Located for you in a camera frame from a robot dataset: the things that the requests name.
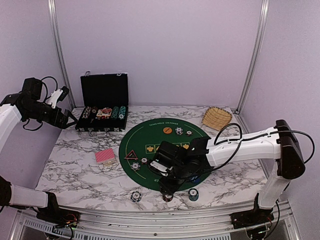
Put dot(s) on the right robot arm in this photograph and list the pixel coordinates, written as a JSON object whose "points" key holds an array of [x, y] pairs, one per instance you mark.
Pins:
{"points": [[278, 143]]}

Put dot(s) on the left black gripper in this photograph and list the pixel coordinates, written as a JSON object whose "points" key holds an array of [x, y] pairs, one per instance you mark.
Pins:
{"points": [[54, 121]]}

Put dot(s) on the orange big blind button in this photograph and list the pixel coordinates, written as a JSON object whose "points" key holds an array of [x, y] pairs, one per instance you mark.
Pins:
{"points": [[167, 130]]}

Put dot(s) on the brown chips in case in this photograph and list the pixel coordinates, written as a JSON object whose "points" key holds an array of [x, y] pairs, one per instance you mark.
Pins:
{"points": [[94, 111]]}

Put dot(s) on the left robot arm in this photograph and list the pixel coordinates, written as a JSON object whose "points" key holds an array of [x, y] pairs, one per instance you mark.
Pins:
{"points": [[30, 121]]}

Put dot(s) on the red chips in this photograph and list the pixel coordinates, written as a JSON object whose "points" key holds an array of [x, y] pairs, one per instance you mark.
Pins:
{"points": [[144, 160], [189, 133]]}

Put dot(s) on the black poker chip case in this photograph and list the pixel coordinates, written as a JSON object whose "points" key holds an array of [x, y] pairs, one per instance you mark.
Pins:
{"points": [[104, 91]]}

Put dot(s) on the green chips row in case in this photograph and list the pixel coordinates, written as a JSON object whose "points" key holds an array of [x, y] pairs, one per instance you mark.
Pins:
{"points": [[114, 113]]}

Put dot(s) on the round green poker mat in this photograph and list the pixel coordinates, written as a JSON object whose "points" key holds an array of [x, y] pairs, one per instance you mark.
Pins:
{"points": [[145, 138]]}

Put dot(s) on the red black chip stack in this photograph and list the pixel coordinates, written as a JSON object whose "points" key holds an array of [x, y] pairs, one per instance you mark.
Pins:
{"points": [[167, 197]]}

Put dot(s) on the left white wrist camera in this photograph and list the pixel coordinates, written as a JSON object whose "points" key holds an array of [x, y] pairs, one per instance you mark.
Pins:
{"points": [[58, 96]]}

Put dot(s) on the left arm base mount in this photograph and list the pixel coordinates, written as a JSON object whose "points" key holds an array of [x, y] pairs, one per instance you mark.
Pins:
{"points": [[62, 218]]}

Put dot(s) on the white chips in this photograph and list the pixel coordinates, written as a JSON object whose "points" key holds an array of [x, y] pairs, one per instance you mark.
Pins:
{"points": [[179, 130], [135, 166]]}

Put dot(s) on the teal chip stack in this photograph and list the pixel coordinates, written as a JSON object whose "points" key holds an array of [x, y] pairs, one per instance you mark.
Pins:
{"points": [[193, 194]]}

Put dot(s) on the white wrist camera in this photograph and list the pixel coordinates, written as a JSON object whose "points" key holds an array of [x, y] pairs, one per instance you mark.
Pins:
{"points": [[161, 168], [58, 96]]}

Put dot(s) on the beige blue chips in case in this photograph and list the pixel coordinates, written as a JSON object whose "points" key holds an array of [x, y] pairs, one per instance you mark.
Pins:
{"points": [[86, 112]]}

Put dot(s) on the blue small blind button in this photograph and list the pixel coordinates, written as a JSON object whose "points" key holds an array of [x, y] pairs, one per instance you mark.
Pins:
{"points": [[196, 180]]}

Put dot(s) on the right aluminium frame post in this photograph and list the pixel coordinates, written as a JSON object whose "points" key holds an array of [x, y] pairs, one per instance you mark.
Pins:
{"points": [[258, 42]]}

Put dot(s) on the teal chips row in case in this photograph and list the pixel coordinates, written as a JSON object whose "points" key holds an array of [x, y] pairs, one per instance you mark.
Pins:
{"points": [[122, 112]]}

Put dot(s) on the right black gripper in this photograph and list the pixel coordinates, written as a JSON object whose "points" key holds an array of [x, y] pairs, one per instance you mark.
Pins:
{"points": [[169, 188]]}

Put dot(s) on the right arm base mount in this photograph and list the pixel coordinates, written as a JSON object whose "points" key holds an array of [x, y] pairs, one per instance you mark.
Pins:
{"points": [[250, 218]]}

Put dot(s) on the black triangular dealer button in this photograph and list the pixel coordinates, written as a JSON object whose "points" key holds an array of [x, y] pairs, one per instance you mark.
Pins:
{"points": [[131, 155]]}

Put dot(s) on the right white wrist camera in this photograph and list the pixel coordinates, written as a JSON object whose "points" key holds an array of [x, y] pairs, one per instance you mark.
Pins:
{"points": [[161, 168]]}

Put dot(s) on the red playing card deck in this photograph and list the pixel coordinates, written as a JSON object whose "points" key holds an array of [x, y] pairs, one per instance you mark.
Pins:
{"points": [[105, 158]]}

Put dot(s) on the woven bamboo tray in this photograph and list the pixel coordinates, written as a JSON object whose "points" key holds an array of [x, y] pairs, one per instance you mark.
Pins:
{"points": [[216, 118]]}

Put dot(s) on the card deck in case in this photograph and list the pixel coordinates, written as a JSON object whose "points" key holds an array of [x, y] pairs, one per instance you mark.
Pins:
{"points": [[104, 113]]}

